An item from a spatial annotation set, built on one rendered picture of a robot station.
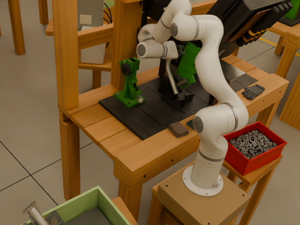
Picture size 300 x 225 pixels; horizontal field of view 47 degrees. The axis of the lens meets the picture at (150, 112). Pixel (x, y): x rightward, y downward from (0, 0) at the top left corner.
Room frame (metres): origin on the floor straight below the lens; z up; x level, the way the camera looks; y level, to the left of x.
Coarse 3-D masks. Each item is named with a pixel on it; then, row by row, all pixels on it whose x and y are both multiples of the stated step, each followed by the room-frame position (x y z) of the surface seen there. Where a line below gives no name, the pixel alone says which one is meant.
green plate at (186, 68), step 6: (186, 48) 1.83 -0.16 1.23; (192, 48) 1.80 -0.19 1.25; (198, 48) 1.78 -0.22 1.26; (186, 54) 1.81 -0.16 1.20; (192, 54) 1.79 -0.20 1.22; (186, 60) 1.79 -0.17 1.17; (192, 60) 1.77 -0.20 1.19; (180, 66) 1.80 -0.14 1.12; (186, 66) 1.78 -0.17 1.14; (192, 66) 1.75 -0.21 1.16; (180, 72) 1.78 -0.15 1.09; (186, 72) 1.76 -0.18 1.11; (192, 72) 1.74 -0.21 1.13
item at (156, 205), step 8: (152, 200) 1.08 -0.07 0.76; (152, 208) 1.07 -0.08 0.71; (160, 208) 1.04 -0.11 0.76; (152, 216) 1.07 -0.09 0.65; (160, 216) 1.04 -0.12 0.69; (168, 216) 1.02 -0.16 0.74; (152, 224) 1.06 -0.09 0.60; (160, 224) 1.05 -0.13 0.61; (168, 224) 1.01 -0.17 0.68; (176, 224) 0.98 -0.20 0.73
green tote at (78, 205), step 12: (84, 192) 0.91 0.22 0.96; (96, 192) 0.94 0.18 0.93; (60, 204) 0.84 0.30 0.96; (72, 204) 0.86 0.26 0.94; (84, 204) 0.90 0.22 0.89; (96, 204) 0.94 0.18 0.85; (108, 204) 0.88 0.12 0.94; (60, 216) 0.82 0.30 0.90; (72, 216) 0.86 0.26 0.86; (108, 216) 0.88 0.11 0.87; (120, 216) 0.82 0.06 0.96
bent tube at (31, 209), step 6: (30, 204) 0.67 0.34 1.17; (24, 210) 0.63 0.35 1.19; (30, 210) 0.64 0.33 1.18; (36, 210) 0.65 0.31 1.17; (30, 216) 0.63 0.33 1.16; (36, 216) 0.63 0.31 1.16; (42, 216) 0.65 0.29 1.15; (36, 222) 0.62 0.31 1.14; (42, 222) 0.63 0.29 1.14; (54, 222) 0.73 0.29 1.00
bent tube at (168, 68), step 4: (180, 48) 1.80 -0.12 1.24; (184, 48) 1.83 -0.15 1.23; (180, 52) 1.79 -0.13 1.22; (184, 52) 1.81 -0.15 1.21; (168, 60) 1.83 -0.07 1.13; (168, 64) 1.82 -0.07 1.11; (168, 68) 1.81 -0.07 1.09; (168, 72) 1.80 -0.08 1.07; (168, 76) 1.78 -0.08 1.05; (172, 76) 1.78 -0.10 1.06; (172, 80) 1.76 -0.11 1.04; (172, 84) 1.75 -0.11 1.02; (172, 88) 1.73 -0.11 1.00; (176, 88) 1.73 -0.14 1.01; (176, 92) 1.71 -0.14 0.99
